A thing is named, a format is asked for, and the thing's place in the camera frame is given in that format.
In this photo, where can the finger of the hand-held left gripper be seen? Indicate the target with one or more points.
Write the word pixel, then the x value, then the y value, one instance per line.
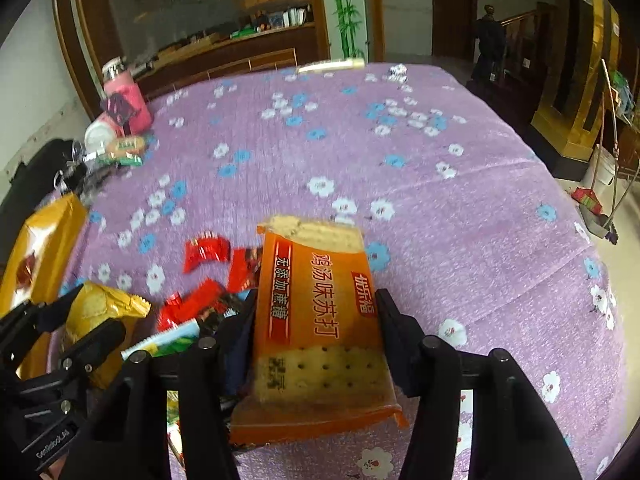
pixel 95 342
pixel 45 312

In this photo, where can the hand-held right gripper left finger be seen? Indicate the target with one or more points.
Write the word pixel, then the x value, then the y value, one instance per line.
pixel 237 360

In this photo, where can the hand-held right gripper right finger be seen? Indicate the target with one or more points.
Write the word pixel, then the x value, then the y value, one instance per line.
pixel 397 345

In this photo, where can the yellow snack packet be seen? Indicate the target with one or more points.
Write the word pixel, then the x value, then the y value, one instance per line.
pixel 100 310

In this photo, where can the orange cracker packet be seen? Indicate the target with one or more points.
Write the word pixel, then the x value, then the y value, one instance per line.
pixel 320 310

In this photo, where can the green white snack packet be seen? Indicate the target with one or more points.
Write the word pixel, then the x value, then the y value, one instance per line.
pixel 165 342

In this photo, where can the large golden bag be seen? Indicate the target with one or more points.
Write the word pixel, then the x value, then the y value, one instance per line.
pixel 45 240

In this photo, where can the small red candy wrapper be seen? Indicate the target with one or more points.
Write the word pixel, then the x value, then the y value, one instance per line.
pixel 205 252

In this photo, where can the black bag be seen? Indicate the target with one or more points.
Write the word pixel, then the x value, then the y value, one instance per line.
pixel 35 180

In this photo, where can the clear plastic wrapper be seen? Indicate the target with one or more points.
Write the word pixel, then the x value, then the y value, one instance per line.
pixel 82 175

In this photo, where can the purple floral tablecloth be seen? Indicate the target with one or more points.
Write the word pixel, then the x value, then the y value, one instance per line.
pixel 400 185

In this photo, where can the green orange snack packet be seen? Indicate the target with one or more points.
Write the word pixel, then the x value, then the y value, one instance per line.
pixel 125 147

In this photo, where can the white round lid container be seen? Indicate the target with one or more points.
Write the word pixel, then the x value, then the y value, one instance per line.
pixel 100 132

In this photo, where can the dark red patterned card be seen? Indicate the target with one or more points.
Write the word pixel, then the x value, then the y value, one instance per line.
pixel 120 107

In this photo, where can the pink sleeved bottle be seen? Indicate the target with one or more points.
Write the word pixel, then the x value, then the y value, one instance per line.
pixel 125 85

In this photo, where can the white bucket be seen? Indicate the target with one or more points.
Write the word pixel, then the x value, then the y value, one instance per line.
pixel 600 165

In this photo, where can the small black white cube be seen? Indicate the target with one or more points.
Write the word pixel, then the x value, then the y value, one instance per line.
pixel 397 72

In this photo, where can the cream tube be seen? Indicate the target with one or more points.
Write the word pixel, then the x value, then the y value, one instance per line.
pixel 330 65

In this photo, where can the thin metal pole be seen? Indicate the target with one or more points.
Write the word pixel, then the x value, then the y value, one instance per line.
pixel 611 125

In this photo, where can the wooden counter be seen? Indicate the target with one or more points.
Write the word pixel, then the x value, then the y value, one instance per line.
pixel 225 52

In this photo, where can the gold black pillar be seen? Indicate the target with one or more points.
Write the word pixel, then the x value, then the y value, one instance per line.
pixel 575 85

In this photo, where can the brown wooden door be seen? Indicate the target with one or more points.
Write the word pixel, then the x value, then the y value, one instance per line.
pixel 452 10

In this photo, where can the green bamboo wall sticker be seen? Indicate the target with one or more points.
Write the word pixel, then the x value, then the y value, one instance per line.
pixel 345 10

